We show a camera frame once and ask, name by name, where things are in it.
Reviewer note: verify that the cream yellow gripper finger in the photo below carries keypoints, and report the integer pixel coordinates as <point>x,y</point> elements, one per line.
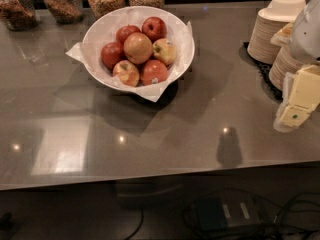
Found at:
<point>301,96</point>

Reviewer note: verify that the large yellow-red apple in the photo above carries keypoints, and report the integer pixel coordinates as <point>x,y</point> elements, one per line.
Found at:
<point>138,48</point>

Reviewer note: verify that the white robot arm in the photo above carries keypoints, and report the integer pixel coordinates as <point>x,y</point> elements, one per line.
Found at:
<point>305,37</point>

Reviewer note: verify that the yellow apple right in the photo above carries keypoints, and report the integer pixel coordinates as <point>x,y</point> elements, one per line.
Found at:
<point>165,51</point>

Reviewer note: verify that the red apple front right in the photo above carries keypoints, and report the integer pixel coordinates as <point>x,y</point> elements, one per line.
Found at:
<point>153,72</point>

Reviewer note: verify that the dark red apple back right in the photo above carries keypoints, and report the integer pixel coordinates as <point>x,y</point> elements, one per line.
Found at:
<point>154,28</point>

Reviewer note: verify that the dark red apple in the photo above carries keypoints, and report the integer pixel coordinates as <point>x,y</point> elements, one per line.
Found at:
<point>111,54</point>
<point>154,28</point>
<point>124,32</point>

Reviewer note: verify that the yellow-red apple front left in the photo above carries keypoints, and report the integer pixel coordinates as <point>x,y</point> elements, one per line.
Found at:
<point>127,72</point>

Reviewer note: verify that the dark red apple back left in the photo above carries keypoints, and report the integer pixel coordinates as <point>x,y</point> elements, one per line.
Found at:
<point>124,32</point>

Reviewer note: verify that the white bowl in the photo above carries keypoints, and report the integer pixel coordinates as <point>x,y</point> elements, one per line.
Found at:
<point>100,30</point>

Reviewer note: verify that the black rubber mat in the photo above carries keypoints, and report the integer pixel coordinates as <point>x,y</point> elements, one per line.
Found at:
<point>264,70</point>

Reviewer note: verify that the back stack of paper bowls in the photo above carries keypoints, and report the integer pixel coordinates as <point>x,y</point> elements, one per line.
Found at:
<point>269,20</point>

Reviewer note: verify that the black power box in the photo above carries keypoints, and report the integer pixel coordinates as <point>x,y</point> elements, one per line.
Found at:
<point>230,212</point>

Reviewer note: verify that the white paper liner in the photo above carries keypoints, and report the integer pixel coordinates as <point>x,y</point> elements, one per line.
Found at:
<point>181,34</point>

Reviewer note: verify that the glass jar with label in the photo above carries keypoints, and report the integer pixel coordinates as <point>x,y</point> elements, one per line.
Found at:
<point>65,11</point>

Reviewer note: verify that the glass jar far left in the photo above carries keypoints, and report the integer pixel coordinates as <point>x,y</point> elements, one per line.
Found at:
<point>18,15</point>

